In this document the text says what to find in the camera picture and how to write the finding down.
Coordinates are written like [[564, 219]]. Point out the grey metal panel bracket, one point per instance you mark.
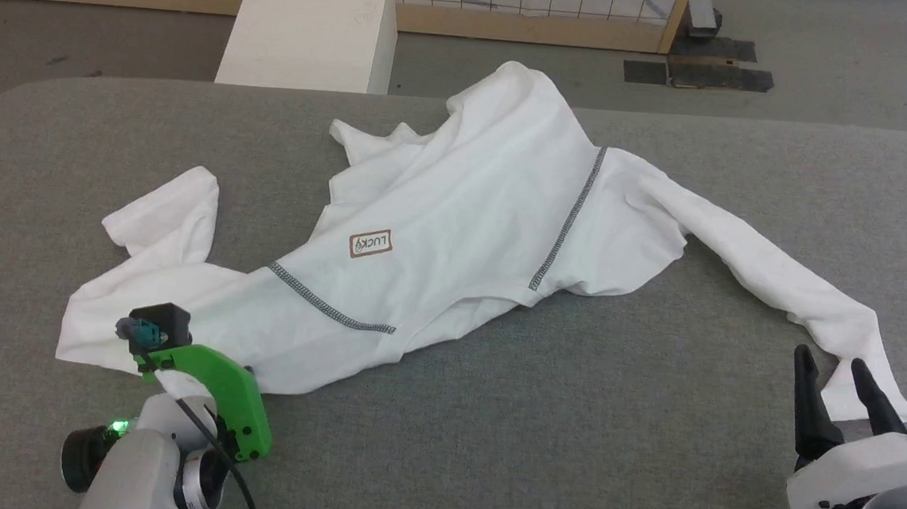
[[703, 12]]

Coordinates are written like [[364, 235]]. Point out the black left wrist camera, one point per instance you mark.
[[161, 323]]

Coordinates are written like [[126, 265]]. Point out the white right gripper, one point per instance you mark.
[[862, 467]]

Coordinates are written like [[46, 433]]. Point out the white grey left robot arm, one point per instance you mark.
[[139, 464]]

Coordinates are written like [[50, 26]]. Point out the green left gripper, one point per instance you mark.
[[236, 399]]

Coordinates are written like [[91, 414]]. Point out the white long-sleeve shirt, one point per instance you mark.
[[464, 223]]

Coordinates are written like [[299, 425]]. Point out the black floor tape patch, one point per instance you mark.
[[714, 69]]

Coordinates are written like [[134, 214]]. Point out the white box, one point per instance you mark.
[[309, 29]]

